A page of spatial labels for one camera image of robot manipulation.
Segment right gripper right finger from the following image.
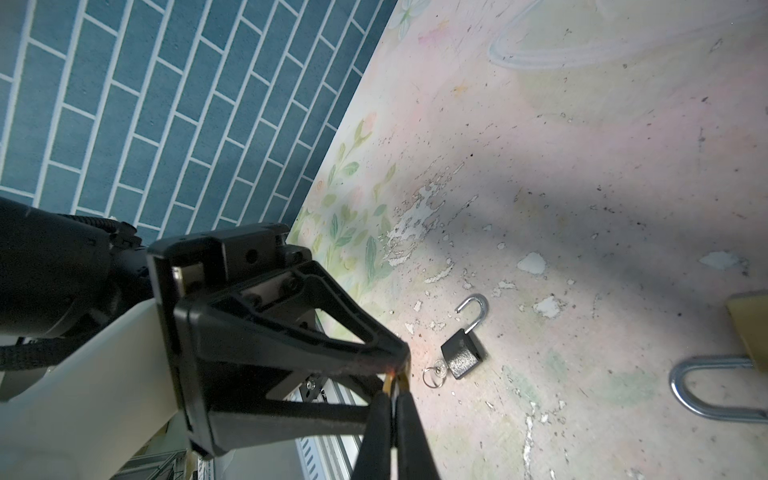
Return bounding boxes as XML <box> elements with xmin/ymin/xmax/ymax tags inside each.
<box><xmin>394</xmin><ymin>392</ymin><xmax>440</xmax><ymax>480</ymax></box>

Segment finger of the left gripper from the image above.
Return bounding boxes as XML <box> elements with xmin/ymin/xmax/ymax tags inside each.
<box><xmin>208</xmin><ymin>384</ymin><xmax>369</xmax><ymax>453</ymax></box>
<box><xmin>173</xmin><ymin>261</ymin><xmax>410</xmax><ymax>372</ymax></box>

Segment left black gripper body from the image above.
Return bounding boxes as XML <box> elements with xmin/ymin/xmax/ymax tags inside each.
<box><xmin>148</xmin><ymin>225</ymin><xmax>329</xmax><ymax>457</ymax></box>

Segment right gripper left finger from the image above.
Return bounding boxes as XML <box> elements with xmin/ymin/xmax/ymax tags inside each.
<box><xmin>351</xmin><ymin>392</ymin><xmax>395</xmax><ymax>480</ymax></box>

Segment black padlock with key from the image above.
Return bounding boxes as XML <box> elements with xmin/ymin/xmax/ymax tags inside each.
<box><xmin>422</xmin><ymin>293</ymin><xmax>489</xmax><ymax>389</ymax></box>

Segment small brass padlock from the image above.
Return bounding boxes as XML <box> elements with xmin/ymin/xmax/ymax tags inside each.
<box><xmin>382</xmin><ymin>369</ymin><xmax>410</xmax><ymax>399</ymax></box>

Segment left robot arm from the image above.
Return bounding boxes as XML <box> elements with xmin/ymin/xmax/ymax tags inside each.
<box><xmin>1</xmin><ymin>199</ymin><xmax>438</xmax><ymax>479</ymax></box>

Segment large brass padlock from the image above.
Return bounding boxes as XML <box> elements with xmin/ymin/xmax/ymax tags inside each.
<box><xmin>668</xmin><ymin>290</ymin><xmax>767</xmax><ymax>424</ymax></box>

